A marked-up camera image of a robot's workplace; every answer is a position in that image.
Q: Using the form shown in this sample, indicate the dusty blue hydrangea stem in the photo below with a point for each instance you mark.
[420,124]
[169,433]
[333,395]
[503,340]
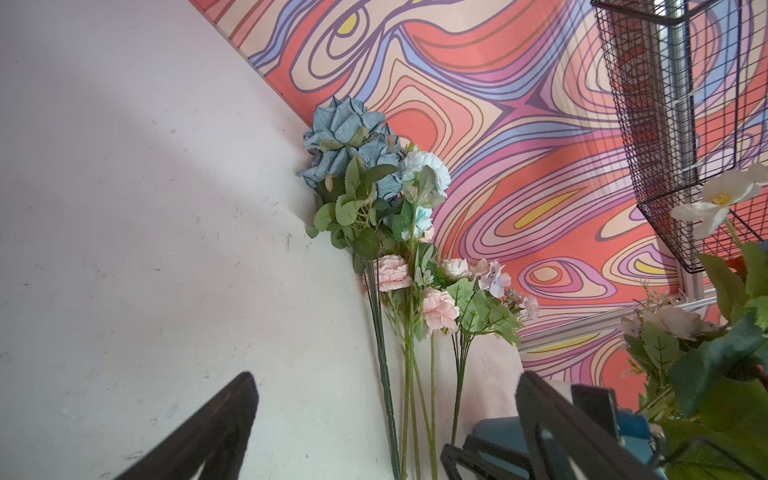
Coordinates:
[376,197]

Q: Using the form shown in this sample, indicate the teal ceramic vase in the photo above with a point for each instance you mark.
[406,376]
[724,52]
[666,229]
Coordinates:
[507,432]

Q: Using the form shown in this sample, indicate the white poppy flower stem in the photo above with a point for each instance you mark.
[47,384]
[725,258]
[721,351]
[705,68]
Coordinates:
[718,195]

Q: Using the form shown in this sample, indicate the pink peony flower stem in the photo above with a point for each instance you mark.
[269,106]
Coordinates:
[412,295]

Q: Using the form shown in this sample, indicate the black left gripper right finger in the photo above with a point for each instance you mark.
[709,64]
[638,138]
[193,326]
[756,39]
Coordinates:
[564,443]

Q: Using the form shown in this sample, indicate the bright blue hydrangea stem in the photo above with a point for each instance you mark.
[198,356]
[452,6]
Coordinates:
[721,386]

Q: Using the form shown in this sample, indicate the purple and pink mixed bouquet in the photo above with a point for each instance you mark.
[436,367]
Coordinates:
[657,335]

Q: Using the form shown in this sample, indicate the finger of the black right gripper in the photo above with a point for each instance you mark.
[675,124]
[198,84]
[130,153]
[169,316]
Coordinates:
[480,462]
[599,404]

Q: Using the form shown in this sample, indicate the black wire basket back wall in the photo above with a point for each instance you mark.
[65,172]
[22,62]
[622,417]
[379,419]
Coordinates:
[689,80]

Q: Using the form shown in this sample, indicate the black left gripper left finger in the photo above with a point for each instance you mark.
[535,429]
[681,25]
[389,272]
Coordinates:
[211,444]

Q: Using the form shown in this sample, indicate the pink small flower bunch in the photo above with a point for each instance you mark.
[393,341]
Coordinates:
[487,305]

